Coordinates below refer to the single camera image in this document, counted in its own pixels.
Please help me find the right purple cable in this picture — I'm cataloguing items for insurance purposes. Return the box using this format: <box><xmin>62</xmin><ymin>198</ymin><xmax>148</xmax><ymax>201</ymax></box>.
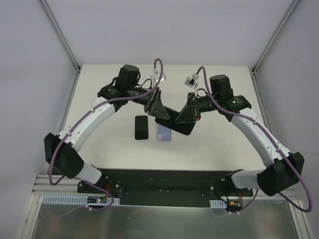
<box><xmin>196</xmin><ymin>66</ymin><xmax>314</xmax><ymax>215</ymax></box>

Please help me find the white cable duct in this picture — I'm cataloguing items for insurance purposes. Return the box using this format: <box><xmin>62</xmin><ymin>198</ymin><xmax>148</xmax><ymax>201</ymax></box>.
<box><xmin>209</xmin><ymin>200</ymin><xmax>227</xmax><ymax>209</ymax></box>
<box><xmin>42</xmin><ymin>195</ymin><xmax>120</xmax><ymax>206</ymax></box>

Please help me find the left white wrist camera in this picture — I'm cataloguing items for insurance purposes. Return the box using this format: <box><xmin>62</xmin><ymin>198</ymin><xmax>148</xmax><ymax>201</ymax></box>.
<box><xmin>151</xmin><ymin>68</ymin><xmax>166</xmax><ymax>85</ymax></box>

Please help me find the left white cable duct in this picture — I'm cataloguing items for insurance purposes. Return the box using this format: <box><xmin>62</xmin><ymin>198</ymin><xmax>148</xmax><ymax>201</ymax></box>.
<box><xmin>42</xmin><ymin>195</ymin><xmax>120</xmax><ymax>206</ymax></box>

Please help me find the aluminium frame post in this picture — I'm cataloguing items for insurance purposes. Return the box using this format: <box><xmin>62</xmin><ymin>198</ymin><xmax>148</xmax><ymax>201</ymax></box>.
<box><xmin>38</xmin><ymin>0</ymin><xmax>81</xmax><ymax>72</ymax></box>
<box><xmin>251</xmin><ymin>0</ymin><xmax>301</xmax><ymax>74</ymax></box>

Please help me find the left aluminium frame post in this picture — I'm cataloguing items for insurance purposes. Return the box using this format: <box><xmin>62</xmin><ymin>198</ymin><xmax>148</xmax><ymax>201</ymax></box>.
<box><xmin>38</xmin><ymin>0</ymin><xmax>81</xmax><ymax>72</ymax></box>

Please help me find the lilac phone case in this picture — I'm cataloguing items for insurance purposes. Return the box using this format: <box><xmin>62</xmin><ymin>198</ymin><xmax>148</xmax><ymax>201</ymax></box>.
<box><xmin>157</xmin><ymin>124</ymin><xmax>171</xmax><ymax>141</ymax></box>

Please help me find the right aluminium frame post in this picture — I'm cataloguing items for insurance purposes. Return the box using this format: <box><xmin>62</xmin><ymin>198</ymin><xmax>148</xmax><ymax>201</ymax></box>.
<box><xmin>251</xmin><ymin>0</ymin><xmax>301</xmax><ymax>74</ymax></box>

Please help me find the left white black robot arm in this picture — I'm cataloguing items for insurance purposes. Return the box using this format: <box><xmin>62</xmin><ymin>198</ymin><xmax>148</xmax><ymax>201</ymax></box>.
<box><xmin>44</xmin><ymin>64</ymin><xmax>169</xmax><ymax>184</ymax></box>

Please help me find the aluminium rail profile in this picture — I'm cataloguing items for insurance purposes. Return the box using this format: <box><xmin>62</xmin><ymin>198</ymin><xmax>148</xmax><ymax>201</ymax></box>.
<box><xmin>31</xmin><ymin>174</ymin><xmax>90</xmax><ymax>194</ymax></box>

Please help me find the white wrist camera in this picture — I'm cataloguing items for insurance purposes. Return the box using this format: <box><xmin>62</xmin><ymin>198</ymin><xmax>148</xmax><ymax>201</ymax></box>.
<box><xmin>151</xmin><ymin>68</ymin><xmax>166</xmax><ymax>85</ymax></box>
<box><xmin>184</xmin><ymin>73</ymin><xmax>199</xmax><ymax>90</ymax></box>

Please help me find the black smartphone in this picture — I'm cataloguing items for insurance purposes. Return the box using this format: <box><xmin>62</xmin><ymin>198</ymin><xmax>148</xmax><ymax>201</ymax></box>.
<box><xmin>135</xmin><ymin>116</ymin><xmax>149</xmax><ymax>140</ymax></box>
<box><xmin>155</xmin><ymin>107</ymin><xmax>195</xmax><ymax>135</ymax></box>

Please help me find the right white cable duct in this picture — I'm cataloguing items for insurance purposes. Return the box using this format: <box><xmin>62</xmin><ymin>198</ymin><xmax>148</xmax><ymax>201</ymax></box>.
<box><xmin>209</xmin><ymin>200</ymin><xmax>227</xmax><ymax>209</ymax></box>

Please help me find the purple cable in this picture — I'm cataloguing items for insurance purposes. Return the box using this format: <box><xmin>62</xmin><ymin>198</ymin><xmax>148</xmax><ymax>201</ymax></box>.
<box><xmin>196</xmin><ymin>66</ymin><xmax>314</xmax><ymax>215</ymax></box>
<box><xmin>48</xmin><ymin>58</ymin><xmax>165</xmax><ymax>212</ymax></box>

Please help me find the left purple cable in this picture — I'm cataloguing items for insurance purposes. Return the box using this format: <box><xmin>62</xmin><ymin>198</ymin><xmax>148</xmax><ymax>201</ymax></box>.
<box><xmin>48</xmin><ymin>58</ymin><xmax>165</xmax><ymax>212</ymax></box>

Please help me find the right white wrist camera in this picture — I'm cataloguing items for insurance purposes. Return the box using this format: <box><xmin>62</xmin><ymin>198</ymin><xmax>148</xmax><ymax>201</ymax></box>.
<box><xmin>184</xmin><ymin>73</ymin><xmax>199</xmax><ymax>90</ymax></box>

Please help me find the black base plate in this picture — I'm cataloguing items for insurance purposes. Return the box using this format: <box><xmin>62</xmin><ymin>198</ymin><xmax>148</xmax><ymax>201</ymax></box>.
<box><xmin>77</xmin><ymin>169</ymin><xmax>253</xmax><ymax>208</ymax></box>

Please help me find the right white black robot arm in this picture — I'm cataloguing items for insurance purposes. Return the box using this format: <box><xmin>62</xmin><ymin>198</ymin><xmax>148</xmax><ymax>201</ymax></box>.
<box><xmin>174</xmin><ymin>75</ymin><xmax>305</xmax><ymax>196</ymax></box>

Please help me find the reflective metal sheet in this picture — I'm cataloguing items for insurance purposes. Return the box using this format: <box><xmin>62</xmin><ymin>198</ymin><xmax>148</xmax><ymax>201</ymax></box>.
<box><xmin>32</xmin><ymin>200</ymin><xmax>299</xmax><ymax>239</ymax></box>

